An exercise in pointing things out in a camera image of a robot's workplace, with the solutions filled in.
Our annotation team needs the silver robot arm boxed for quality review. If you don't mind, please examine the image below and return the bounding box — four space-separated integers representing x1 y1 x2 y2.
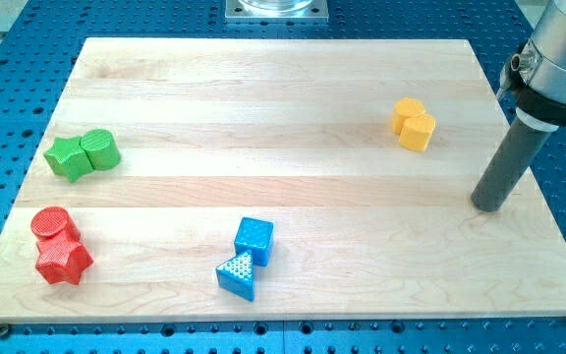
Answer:
497 0 566 133

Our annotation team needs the blue cube block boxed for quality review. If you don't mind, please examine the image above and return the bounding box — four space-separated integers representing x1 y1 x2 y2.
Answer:
234 217 274 266

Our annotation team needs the wooden board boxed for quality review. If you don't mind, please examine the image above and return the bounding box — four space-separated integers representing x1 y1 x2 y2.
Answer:
0 37 566 324

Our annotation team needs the blue triangle block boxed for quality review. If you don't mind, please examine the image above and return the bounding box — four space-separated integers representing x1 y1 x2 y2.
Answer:
215 250 255 301

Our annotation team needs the yellow pentagon block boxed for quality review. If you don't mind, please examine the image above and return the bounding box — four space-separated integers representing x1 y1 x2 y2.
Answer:
399 114 436 152

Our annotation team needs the yellow hexagon block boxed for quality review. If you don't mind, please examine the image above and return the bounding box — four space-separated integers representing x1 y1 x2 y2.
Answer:
390 97 426 135

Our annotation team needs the green cylinder block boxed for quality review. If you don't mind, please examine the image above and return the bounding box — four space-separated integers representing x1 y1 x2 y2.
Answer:
81 129 121 171

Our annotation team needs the green star block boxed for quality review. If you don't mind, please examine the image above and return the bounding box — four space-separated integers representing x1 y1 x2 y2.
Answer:
43 136 94 183

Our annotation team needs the red cylinder block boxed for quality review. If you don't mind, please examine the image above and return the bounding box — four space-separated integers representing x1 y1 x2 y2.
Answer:
30 206 81 241

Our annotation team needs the red star block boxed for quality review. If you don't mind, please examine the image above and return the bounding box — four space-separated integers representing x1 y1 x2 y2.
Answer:
35 231 94 285

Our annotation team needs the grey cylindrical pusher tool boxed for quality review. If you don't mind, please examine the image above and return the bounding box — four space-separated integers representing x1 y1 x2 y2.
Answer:
471 115 558 212

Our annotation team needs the blue perforated metal table plate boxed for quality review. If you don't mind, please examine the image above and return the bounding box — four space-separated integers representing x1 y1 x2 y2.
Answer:
0 1 566 353

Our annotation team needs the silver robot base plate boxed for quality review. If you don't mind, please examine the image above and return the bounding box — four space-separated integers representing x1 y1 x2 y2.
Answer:
224 0 329 23

